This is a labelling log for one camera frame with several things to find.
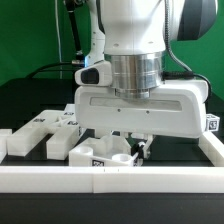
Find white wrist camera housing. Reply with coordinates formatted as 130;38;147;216
75;61;112;87

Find white left fence rail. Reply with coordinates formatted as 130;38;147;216
0;129;12;163

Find white chair back part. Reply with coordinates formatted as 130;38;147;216
7;110;85;160

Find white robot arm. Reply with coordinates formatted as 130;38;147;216
72;0;218;157

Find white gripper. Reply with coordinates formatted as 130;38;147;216
75;80;208;159

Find black cable on table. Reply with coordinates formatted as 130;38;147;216
25;60;88;80

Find white tagged cube far right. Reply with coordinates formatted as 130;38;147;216
206;114;220;132

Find white chair seat plate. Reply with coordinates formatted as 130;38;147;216
69;135;143;167

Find white hanging cable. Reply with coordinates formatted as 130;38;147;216
54;0;64;80

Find white front fence rail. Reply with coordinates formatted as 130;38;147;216
0;166;224;193

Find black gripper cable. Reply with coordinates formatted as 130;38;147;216
163;0;213;101

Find paper sheet with tags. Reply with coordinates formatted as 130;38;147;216
64;104;75;113

